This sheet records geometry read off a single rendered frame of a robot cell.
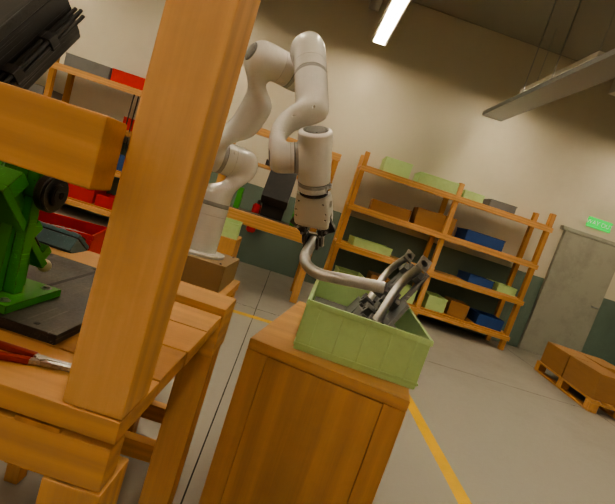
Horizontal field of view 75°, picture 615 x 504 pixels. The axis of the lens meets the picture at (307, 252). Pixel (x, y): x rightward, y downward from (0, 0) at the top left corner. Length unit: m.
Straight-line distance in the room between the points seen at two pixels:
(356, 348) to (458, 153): 5.91
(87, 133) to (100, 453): 0.44
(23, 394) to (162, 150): 0.39
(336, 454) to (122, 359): 0.90
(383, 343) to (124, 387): 0.87
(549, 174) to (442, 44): 2.68
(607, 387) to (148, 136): 5.56
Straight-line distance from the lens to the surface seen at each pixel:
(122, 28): 7.47
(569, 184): 7.85
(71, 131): 0.57
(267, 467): 1.46
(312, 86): 1.11
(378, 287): 1.01
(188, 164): 0.55
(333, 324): 1.30
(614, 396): 5.86
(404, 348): 1.34
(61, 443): 0.72
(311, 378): 1.30
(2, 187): 0.85
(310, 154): 0.98
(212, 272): 1.43
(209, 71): 0.57
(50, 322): 0.88
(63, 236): 1.37
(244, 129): 1.43
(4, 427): 0.76
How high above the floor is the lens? 1.25
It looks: 7 degrees down
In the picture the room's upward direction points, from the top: 18 degrees clockwise
